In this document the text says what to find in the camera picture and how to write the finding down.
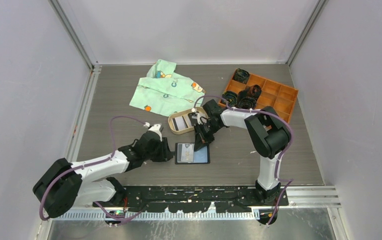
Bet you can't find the rolled dark belt front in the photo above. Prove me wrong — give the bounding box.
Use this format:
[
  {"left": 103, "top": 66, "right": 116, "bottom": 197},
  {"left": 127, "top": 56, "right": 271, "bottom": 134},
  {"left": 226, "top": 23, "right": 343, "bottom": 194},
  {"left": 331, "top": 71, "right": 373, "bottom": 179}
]
[{"left": 221, "top": 90, "right": 238, "bottom": 107}]

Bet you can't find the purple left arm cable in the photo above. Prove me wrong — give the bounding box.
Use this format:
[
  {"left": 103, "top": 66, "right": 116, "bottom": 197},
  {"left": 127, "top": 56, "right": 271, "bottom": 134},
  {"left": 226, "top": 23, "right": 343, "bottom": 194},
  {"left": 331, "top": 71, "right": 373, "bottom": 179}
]
[{"left": 38, "top": 115, "right": 148, "bottom": 227}]

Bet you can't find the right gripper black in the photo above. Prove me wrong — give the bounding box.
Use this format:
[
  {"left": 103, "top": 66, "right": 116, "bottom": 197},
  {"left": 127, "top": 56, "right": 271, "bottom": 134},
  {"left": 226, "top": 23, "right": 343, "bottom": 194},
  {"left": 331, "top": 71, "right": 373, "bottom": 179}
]
[{"left": 193, "top": 120, "right": 222, "bottom": 152}]

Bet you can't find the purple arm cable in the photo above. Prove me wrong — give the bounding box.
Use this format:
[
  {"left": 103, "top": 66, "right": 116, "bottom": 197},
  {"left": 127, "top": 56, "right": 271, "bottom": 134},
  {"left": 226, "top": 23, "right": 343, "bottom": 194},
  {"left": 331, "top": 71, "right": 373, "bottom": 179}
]
[
  {"left": 192, "top": 95, "right": 296, "bottom": 226},
  {"left": 38, "top": 115, "right": 148, "bottom": 227}
]

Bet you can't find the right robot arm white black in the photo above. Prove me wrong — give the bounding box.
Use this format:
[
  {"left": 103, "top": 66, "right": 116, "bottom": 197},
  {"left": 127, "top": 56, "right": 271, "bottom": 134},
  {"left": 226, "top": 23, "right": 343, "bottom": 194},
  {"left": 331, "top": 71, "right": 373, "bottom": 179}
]
[{"left": 194, "top": 99, "right": 293, "bottom": 206}]

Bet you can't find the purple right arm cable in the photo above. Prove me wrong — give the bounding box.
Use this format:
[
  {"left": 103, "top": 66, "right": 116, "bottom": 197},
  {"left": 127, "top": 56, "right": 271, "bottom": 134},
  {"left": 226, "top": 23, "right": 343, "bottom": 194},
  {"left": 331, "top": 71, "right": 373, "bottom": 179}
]
[{"left": 192, "top": 95, "right": 296, "bottom": 226}]

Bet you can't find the orange compartment organizer tray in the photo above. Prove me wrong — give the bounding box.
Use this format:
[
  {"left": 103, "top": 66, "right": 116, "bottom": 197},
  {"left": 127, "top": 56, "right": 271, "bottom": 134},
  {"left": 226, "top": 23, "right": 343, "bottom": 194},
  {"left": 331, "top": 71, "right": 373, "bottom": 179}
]
[{"left": 219, "top": 73, "right": 299, "bottom": 123}]

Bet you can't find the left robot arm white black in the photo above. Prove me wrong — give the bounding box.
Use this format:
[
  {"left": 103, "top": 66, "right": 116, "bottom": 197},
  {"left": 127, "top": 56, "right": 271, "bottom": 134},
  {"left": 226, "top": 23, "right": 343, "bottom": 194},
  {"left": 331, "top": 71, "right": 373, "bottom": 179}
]
[{"left": 32, "top": 130, "right": 174, "bottom": 220}]

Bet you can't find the black leather card holder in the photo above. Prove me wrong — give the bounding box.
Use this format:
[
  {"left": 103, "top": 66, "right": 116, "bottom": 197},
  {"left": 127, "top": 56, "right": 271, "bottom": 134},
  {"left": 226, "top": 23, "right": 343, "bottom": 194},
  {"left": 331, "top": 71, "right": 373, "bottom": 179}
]
[{"left": 174, "top": 142, "right": 210, "bottom": 165}]

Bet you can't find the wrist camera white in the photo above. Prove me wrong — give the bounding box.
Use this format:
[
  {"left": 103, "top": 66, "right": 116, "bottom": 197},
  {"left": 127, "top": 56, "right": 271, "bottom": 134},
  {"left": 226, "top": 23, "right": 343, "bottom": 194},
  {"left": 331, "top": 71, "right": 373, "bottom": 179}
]
[
  {"left": 143, "top": 122, "right": 163, "bottom": 141},
  {"left": 190, "top": 107, "right": 208, "bottom": 125}
]

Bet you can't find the white striped card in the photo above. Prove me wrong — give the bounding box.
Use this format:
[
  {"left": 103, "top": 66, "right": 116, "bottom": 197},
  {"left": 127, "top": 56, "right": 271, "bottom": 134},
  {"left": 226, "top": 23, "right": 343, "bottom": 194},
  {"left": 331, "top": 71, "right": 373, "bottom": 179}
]
[{"left": 172, "top": 115, "right": 192, "bottom": 131}]

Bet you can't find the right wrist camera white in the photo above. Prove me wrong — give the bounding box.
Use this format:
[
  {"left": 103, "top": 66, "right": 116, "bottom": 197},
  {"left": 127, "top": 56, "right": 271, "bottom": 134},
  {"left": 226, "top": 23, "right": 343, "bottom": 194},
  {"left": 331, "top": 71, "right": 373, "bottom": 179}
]
[{"left": 190, "top": 107, "right": 208, "bottom": 125}]

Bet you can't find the beige oval tray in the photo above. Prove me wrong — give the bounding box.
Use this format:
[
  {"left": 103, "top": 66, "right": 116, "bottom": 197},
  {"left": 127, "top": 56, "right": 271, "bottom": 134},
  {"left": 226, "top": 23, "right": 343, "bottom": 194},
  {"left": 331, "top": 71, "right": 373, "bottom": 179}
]
[{"left": 168, "top": 106, "right": 208, "bottom": 135}]

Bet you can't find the rolled dark belt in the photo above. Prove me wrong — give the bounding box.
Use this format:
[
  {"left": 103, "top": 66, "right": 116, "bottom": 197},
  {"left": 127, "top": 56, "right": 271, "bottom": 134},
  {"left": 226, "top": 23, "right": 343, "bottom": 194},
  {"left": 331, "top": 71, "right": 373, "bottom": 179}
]
[
  {"left": 232, "top": 68, "right": 250, "bottom": 84},
  {"left": 221, "top": 90, "right": 238, "bottom": 107}
]

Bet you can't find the rolled dark belt back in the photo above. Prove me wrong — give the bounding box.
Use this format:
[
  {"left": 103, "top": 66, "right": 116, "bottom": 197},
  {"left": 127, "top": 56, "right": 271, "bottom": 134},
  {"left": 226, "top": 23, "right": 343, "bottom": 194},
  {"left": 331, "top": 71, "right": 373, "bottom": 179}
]
[{"left": 232, "top": 68, "right": 250, "bottom": 84}]

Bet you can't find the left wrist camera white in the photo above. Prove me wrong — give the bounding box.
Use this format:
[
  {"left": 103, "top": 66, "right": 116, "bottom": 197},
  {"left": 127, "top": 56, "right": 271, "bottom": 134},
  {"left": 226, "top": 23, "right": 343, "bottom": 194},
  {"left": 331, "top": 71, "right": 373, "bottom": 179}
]
[{"left": 143, "top": 122, "right": 163, "bottom": 141}]

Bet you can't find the slotted metal cable duct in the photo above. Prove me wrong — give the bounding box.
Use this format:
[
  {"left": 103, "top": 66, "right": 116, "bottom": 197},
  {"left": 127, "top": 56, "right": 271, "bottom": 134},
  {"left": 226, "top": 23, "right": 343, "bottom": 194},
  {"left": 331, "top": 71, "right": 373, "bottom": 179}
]
[{"left": 55, "top": 208, "right": 260, "bottom": 221}]

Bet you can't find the green cartoon print cloth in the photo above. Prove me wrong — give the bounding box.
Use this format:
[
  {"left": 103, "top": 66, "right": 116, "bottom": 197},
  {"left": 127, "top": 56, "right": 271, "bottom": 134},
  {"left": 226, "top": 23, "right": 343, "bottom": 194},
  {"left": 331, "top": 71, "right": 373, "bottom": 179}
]
[{"left": 129, "top": 59, "right": 206, "bottom": 117}]

